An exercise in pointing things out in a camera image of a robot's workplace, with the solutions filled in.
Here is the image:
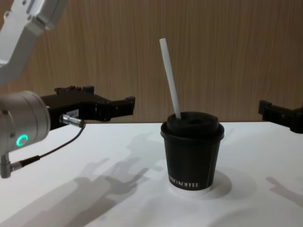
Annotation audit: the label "black paper coffee cup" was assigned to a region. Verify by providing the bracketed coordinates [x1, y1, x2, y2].
[160, 131, 224, 191]

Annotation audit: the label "white round cup holder ring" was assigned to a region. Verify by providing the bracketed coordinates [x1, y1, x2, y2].
[168, 182, 213, 196]

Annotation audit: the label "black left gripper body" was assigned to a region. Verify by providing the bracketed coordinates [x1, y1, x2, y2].
[39, 85, 112, 131]

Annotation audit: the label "thin dark cable silver plugs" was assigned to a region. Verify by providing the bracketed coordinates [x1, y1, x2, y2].
[0, 113, 87, 179]

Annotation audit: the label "black plastic cup lid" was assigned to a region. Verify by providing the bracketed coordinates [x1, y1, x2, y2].
[160, 111, 224, 144]

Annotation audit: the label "white drinking straw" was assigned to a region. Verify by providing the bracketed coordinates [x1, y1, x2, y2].
[159, 37, 182, 120]

